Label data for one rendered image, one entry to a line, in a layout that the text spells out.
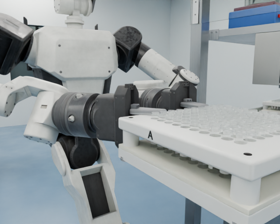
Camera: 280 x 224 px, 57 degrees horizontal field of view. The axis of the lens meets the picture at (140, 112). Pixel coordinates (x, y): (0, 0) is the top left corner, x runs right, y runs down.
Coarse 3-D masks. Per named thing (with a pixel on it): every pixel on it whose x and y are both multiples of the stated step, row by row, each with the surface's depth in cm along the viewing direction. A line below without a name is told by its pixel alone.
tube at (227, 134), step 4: (224, 132) 30; (228, 132) 29; (232, 132) 29; (224, 136) 30; (228, 136) 29; (232, 136) 29; (220, 172) 31; (224, 172) 30; (220, 176) 31; (224, 176) 30; (228, 176) 30
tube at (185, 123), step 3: (183, 120) 35; (186, 120) 36; (189, 120) 35; (183, 123) 35; (186, 123) 35; (189, 123) 35; (183, 126) 35; (186, 126) 35; (189, 126) 35; (180, 156) 36; (183, 156) 36; (186, 156) 36; (180, 159) 36; (183, 159) 36; (186, 159) 36
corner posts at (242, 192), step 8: (128, 136) 42; (136, 136) 42; (128, 144) 42; (136, 144) 42; (232, 176) 25; (232, 184) 25; (240, 184) 24; (248, 184) 24; (256, 184) 24; (232, 192) 25; (240, 192) 24; (248, 192) 24; (256, 192) 24; (240, 200) 25; (248, 200) 24; (256, 200) 24
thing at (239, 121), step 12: (204, 108) 46; (216, 108) 46; (228, 108) 46; (192, 120) 36; (204, 120) 36; (216, 120) 36; (228, 120) 35; (240, 120) 36; (252, 120) 36; (264, 120) 37; (276, 120) 36
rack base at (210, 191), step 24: (120, 144) 43; (144, 144) 43; (144, 168) 37; (168, 168) 33; (192, 168) 33; (192, 192) 29; (216, 192) 27; (264, 192) 27; (240, 216) 24; (264, 216) 25
